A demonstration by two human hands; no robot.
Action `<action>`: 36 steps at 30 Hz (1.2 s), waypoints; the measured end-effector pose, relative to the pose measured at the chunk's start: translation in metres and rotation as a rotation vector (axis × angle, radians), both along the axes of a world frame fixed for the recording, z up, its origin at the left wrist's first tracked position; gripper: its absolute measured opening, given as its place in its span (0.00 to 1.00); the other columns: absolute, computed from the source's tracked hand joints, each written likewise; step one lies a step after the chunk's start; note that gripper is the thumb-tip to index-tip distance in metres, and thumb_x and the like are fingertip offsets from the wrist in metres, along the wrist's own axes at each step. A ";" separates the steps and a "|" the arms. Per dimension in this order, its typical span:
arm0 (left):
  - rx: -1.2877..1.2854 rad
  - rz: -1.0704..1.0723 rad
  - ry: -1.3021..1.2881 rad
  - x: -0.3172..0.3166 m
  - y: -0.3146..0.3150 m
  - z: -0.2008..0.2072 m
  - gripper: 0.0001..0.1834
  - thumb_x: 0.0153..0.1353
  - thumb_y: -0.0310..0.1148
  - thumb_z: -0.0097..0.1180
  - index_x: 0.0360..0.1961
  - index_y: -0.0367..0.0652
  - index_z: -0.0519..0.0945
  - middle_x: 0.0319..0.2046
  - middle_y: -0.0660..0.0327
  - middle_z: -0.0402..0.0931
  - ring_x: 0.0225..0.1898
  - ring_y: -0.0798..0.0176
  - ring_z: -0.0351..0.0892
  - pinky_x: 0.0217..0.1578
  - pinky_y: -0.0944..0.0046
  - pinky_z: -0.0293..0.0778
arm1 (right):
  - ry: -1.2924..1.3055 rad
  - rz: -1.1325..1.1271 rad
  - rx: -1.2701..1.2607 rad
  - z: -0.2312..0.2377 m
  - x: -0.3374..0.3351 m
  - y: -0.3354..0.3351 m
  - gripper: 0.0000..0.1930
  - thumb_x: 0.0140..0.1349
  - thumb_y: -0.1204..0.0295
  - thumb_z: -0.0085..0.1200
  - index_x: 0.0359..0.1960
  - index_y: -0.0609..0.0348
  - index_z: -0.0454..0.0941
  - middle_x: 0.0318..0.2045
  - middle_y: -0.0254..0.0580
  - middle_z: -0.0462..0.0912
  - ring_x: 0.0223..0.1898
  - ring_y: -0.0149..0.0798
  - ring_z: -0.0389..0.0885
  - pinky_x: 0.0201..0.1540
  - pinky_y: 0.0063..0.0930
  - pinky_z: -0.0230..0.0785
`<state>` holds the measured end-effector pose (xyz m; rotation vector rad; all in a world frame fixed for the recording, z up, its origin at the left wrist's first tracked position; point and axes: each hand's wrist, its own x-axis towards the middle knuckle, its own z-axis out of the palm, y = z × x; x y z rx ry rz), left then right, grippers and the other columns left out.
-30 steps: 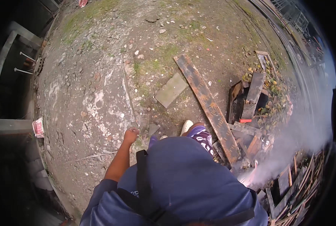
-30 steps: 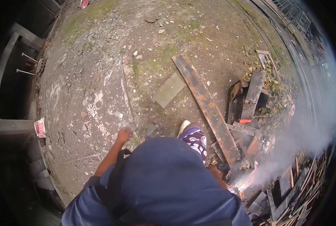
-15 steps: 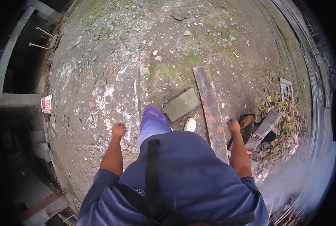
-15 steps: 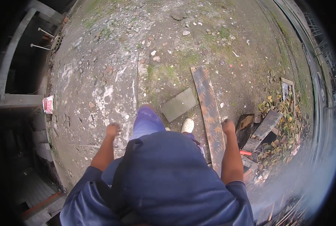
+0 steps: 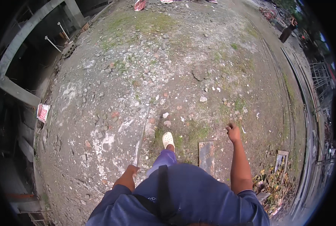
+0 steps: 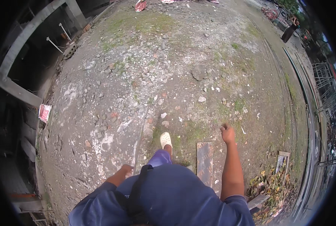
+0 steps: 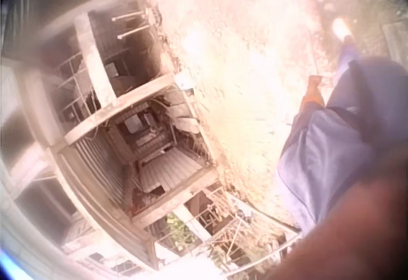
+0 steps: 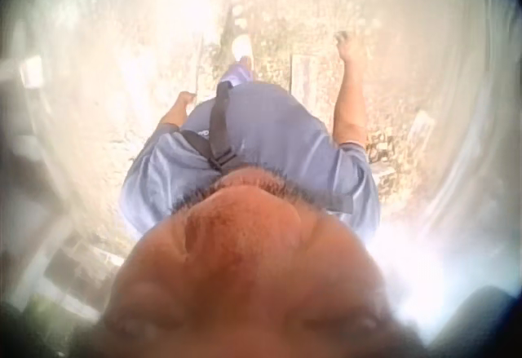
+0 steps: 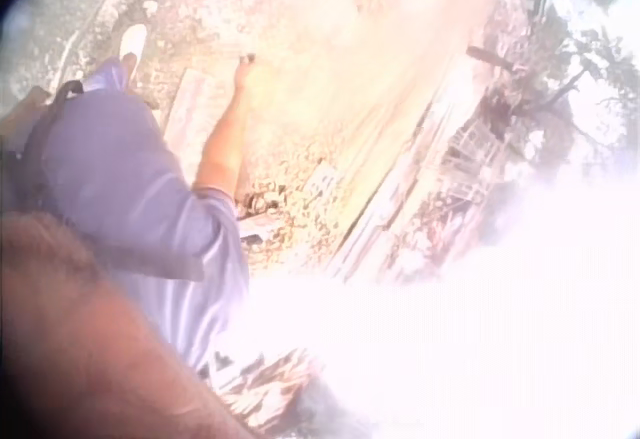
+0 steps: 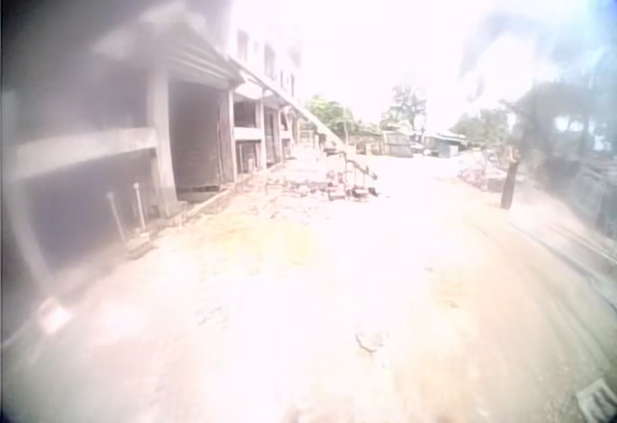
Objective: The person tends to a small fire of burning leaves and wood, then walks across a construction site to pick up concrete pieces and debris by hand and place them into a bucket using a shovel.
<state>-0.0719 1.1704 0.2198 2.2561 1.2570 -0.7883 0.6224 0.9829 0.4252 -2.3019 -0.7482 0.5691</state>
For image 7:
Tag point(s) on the person's legs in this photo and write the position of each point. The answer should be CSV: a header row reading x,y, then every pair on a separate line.
x,y
345,48

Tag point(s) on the pale wooden pole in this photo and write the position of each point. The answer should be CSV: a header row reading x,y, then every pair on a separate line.
x,y
127,16
134,32

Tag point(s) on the wooden shed with pens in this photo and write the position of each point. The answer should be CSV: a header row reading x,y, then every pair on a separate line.
x,y
105,123

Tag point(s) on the grey concrete slab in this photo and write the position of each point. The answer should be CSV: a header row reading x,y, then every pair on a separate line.
x,y
396,42

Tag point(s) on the person's left fingers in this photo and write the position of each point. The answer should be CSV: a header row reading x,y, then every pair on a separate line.
x,y
315,78

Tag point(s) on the green leafy plant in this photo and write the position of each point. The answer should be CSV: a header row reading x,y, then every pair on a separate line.
x,y
177,228

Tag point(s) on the person's left hand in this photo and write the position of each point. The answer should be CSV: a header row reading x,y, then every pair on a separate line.
x,y
315,84

